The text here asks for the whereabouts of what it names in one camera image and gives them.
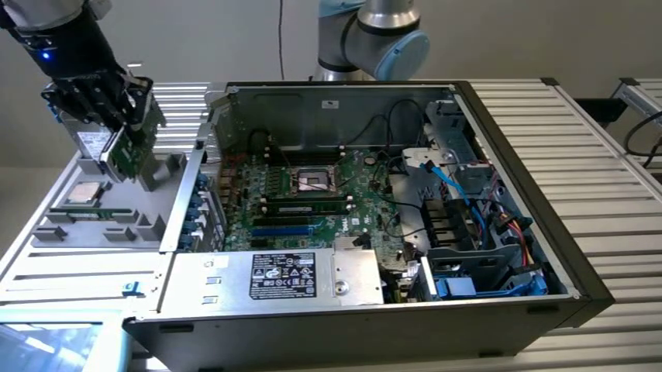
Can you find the silver power supply unit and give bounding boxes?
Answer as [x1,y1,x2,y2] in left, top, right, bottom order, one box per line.
[158,248,388,312]

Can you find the CPU socket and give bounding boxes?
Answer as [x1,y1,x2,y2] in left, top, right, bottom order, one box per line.
[288,165,338,195]

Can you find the open black PC case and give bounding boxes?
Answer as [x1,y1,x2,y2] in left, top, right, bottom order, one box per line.
[122,79,617,360]

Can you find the grey chipset heatsink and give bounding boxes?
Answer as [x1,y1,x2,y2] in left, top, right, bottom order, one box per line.
[334,236,375,253]

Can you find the grey parts rack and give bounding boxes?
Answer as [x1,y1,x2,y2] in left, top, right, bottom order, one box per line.
[29,149,188,251]

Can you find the metal disk bay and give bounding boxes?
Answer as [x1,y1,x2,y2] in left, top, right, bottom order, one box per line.
[422,98,495,202]

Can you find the green motherboard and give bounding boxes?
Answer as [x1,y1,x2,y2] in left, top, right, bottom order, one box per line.
[219,149,418,253]

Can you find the black looped wire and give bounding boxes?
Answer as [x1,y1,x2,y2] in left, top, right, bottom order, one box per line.
[338,98,427,150]

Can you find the blue SATA wire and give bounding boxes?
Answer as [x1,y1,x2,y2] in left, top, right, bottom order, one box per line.
[422,162,490,249]

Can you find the red yellow power wires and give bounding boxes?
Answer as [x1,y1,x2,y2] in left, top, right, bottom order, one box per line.
[494,216,537,272]

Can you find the aluminium side table frame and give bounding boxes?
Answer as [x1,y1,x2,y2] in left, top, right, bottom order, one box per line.
[609,77,662,125]

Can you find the silver hard disk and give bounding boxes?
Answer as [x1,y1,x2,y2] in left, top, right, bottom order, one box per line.
[60,112,118,162]

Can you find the blue drive caddy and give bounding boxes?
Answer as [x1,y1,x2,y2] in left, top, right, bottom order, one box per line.
[432,270,550,300]

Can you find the green RAM stick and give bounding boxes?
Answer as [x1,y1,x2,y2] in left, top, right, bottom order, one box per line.
[48,208,134,219]

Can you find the green GPU card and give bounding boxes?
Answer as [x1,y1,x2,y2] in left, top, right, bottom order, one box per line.
[99,95,168,184]

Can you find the silver CPU chip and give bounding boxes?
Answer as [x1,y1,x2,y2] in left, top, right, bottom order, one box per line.
[67,181,104,205]

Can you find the thin black hanging cable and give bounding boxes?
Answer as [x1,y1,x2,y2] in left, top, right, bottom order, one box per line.
[278,0,287,81]

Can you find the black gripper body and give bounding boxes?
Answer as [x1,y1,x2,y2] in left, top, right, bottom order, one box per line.
[8,10,131,84]

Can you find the black RAM stick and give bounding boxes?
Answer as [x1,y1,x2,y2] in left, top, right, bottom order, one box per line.
[260,205,352,215]

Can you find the black expansion slot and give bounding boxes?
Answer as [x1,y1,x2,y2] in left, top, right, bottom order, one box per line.
[251,215,316,227]

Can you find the thick black cable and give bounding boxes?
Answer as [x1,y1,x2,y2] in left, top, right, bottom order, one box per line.
[623,111,662,170]

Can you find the blue expansion slot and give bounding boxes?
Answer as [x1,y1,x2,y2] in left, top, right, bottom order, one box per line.
[250,226,315,238]

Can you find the black fan shroud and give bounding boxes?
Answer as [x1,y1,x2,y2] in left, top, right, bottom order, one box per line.
[412,199,481,253]

